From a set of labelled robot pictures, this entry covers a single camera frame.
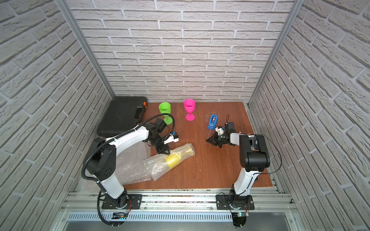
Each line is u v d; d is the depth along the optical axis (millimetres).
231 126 828
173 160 812
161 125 741
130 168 850
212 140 867
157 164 793
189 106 980
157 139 737
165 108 1001
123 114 1031
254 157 503
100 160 460
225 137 757
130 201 729
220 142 854
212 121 1035
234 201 671
